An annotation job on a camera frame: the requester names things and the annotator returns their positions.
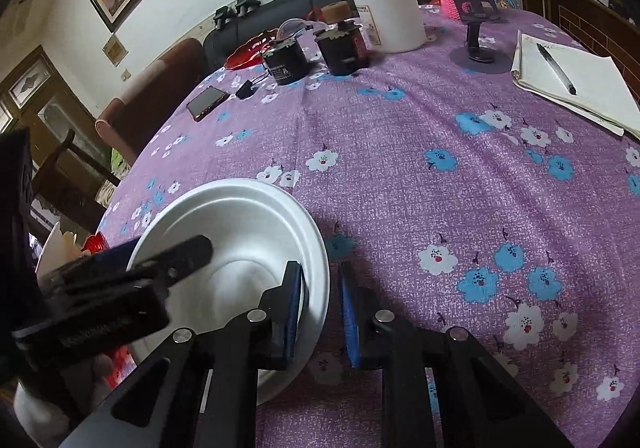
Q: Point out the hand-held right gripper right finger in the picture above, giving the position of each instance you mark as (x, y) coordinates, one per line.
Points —
(350, 323)

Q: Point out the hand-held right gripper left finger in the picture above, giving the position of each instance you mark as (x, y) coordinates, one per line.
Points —
(295, 313)

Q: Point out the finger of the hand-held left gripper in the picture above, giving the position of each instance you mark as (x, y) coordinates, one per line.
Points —
(112, 254)
(185, 250)

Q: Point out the medium white bowl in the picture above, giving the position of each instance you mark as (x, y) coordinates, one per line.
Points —
(240, 223)

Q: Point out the person's left hand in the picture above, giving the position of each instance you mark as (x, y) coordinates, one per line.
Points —
(35, 408)

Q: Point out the red patterned plastic plate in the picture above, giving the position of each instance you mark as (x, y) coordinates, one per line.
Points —
(95, 244)

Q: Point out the dark wooden chair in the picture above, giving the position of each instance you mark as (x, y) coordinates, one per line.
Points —
(65, 173)

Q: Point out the dark smartphone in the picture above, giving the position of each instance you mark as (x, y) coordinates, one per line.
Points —
(207, 103)

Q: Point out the brown upholstered chair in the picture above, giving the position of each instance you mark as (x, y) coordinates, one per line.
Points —
(150, 93)

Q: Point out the small black charger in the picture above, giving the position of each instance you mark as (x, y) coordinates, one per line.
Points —
(245, 89)

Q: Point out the wooden framed door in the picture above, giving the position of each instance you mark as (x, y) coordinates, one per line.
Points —
(37, 98)

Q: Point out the red glossy plate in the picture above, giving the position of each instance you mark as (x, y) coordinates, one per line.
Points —
(247, 50)

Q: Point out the black round jar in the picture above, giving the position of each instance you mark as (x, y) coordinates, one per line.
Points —
(285, 62)

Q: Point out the clear plastic lid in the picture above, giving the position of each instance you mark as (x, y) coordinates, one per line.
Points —
(294, 28)

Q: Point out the dark jar with cork lid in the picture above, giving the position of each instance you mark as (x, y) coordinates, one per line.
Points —
(342, 45)

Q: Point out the white plastic jar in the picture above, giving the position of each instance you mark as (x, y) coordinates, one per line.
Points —
(390, 13)

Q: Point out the black pen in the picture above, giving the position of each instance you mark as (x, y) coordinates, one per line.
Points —
(556, 69)

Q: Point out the black phone stand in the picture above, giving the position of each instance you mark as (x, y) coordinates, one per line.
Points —
(472, 13)

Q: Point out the white notebook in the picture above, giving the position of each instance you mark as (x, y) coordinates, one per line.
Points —
(585, 78)

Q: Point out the small wall plaque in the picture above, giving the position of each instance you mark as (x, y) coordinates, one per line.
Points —
(115, 50)

